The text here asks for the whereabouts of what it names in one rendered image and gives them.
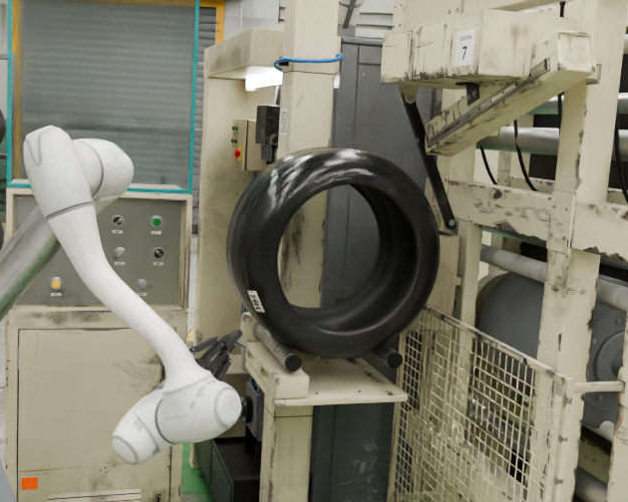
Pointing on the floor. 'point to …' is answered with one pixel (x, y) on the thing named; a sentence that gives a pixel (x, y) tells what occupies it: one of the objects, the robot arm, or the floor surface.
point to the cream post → (300, 230)
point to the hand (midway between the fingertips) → (230, 340)
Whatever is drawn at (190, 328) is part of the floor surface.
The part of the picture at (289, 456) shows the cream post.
